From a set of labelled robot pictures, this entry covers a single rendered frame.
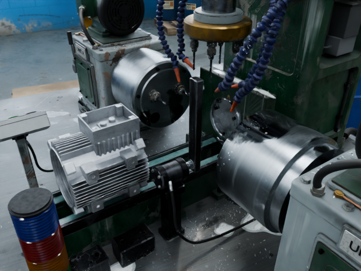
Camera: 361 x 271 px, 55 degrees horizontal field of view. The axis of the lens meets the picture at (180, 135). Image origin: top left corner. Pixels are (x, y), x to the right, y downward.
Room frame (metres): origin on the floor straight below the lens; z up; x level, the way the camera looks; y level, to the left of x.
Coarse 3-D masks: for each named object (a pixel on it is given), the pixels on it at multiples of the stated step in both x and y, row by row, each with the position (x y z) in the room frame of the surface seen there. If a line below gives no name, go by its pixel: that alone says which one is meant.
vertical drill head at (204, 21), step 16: (208, 0) 0.91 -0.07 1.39; (224, 0) 0.90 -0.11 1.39; (192, 16) 0.97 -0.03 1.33; (208, 16) 0.89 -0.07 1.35; (224, 16) 0.88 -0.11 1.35; (240, 16) 0.91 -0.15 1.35; (192, 32) 0.89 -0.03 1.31; (208, 32) 0.86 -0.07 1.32; (224, 32) 0.85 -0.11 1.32; (240, 32) 0.87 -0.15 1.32; (192, 48) 0.94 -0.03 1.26; (208, 48) 0.88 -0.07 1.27
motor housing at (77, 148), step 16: (64, 144) 0.69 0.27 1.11; (80, 144) 0.69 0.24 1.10; (64, 160) 0.65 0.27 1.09; (80, 160) 0.66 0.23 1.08; (96, 160) 0.67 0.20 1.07; (112, 160) 0.68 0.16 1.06; (144, 160) 0.71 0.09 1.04; (64, 176) 0.74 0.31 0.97; (80, 176) 0.63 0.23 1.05; (112, 176) 0.66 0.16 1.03; (128, 176) 0.68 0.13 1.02; (144, 176) 0.70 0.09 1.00; (64, 192) 0.70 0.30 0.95; (80, 192) 0.61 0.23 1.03; (96, 192) 0.63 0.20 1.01; (112, 192) 0.65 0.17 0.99
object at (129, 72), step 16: (144, 48) 1.23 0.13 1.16; (128, 64) 1.14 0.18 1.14; (144, 64) 1.10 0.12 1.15; (160, 64) 1.09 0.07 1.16; (112, 80) 1.16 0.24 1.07; (128, 80) 1.08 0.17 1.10; (144, 80) 1.05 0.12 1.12; (160, 80) 1.08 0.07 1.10; (176, 80) 1.12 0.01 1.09; (128, 96) 1.05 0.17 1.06; (144, 96) 1.04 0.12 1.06; (160, 96) 1.04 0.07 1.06; (176, 96) 1.12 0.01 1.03; (144, 112) 1.04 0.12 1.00; (160, 112) 1.08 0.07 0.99; (176, 112) 1.11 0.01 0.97
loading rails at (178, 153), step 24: (216, 144) 1.00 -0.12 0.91; (144, 192) 0.72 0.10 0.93; (192, 192) 0.81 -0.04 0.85; (216, 192) 0.85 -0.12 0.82; (72, 216) 0.64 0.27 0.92; (96, 216) 0.64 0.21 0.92; (120, 216) 0.68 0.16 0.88; (144, 216) 0.72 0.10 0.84; (72, 240) 0.60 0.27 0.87; (96, 240) 0.64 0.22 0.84
